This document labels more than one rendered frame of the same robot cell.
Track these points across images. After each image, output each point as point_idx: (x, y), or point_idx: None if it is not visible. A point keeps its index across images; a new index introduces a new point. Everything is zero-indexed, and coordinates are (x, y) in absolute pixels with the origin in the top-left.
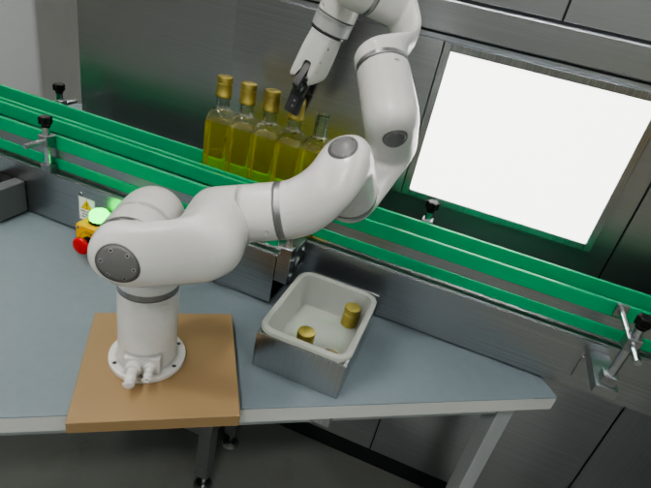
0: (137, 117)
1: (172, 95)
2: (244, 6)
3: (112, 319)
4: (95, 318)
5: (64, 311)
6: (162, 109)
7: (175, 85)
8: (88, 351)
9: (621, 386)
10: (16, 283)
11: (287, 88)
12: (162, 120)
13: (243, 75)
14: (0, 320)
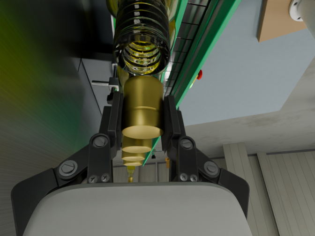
0: (96, 122)
1: (86, 135)
2: None
3: (267, 32)
4: (265, 40)
5: (244, 53)
6: (91, 124)
7: (84, 142)
8: (299, 29)
9: None
10: (221, 76)
11: (31, 135)
12: (92, 117)
13: (66, 156)
14: (250, 68)
